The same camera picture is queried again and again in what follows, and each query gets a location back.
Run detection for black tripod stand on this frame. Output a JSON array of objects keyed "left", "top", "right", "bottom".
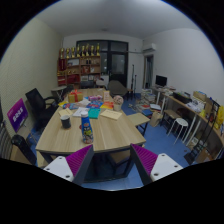
[{"left": 130, "top": 64, "right": 138, "bottom": 91}]

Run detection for blue and red booklet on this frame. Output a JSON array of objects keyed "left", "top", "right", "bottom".
[{"left": 62, "top": 102, "right": 79, "bottom": 110}]

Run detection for blue printed booklet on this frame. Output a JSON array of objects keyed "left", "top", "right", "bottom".
[{"left": 86, "top": 100, "right": 104, "bottom": 109}]

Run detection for dark glass door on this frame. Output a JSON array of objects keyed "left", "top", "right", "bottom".
[{"left": 76, "top": 40, "right": 129, "bottom": 88}]

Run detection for long wooden side desk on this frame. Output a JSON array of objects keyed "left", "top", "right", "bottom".
[{"left": 151, "top": 84, "right": 224, "bottom": 161}]

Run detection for blue drink bottle white cap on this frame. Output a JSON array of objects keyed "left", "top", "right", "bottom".
[{"left": 80, "top": 110, "right": 95, "bottom": 145}]

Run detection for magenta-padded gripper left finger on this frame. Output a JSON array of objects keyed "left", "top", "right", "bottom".
[{"left": 43, "top": 144, "right": 95, "bottom": 186}]

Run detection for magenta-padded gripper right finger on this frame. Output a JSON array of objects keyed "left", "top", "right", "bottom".
[{"left": 129, "top": 143, "right": 184, "bottom": 186}]

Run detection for white air conditioner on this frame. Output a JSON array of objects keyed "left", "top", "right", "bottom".
[{"left": 142, "top": 43, "right": 157, "bottom": 53}]

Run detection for white round stool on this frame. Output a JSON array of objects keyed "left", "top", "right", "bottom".
[{"left": 166, "top": 117, "right": 190, "bottom": 145}]

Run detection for wooden stool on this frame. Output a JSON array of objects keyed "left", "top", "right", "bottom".
[{"left": 159, "top": 109, "right": 181, "bottom": 129}]

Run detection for orange standing card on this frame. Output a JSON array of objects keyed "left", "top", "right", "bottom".
[{"left": 103, "top": 90, "right": 112, "bottom": 103}]

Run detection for small wooden side table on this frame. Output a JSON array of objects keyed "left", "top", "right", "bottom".
[{"left": 127, "top": 112, "right": 151, "bottom": 136}]

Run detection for yellow gift box red ribbon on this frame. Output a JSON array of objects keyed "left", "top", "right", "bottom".
[{"left": 67, "top": 89, "right": 84, "bottom": 104}]

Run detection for black computer monitor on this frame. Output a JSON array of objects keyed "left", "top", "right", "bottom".
[{"left": 155, "top": 74, "right": 168, "bottom": 88}]

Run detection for black office chair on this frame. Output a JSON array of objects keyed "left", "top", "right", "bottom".
[{"left": 25, "top": 87, "right": 60, "bottom": 131}]

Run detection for black metal rack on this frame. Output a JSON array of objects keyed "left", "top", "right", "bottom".
[{"left": 184, "top": 98, "right": 221, "bottom": 164}]

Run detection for large beige book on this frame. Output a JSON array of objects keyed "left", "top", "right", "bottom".
[{"left": 99, "top": 109, "right": 123, "bottom": 121}]

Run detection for pile of books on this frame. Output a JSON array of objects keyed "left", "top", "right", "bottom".
[{"left": 128, "top": 88, "right": 163, "bottom": 118}]

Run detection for orange book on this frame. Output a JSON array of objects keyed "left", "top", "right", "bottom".
[{"left": 100, "top": 101, "right": 115, "bottom": 111}]

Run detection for wooden shelf unit with trophies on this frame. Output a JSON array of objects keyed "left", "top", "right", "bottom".
[{"left": 56, "top": 43, "right": 102, "bottom": 88}]

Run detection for teal book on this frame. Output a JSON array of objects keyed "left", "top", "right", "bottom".
[{"left": 87, "top": 107, "right": 102, "bottom": 120}]

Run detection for purple sign board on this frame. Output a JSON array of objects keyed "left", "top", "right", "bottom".
[{"left": 6, "top": 98, "right": 29, "bottom": 134}]

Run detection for grey-brown armchair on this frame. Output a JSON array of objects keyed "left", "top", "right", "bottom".
[{"left": 107, "top": 79, "right": 129, "bottom": 98}]

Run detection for black mug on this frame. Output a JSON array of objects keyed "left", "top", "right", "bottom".
[{"left": 60, "top": 114, "right": 72, "bottom": 130}]

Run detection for white paper sheet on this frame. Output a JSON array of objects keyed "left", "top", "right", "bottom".
[{"left": 72, "top": 106, "right": 90, "bottom": 118}]

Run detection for small beige book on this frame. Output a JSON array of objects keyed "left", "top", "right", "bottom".
[{"left": 58, "top": 108, "right": 74, "bottom": 118}]

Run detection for small round white table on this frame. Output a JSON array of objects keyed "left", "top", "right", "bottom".
[{"left": 50, "top": 85, "right": 68, "bottom": 103}]

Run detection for pink box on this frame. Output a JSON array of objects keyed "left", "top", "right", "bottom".
[{"left": 88, "top": 95, "right": 103, "bottom": 102}]

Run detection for pink flowers in white pot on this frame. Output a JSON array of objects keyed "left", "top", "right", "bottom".
[{"left": 112, "top": 95, "right": 125, "bottom": 112}]

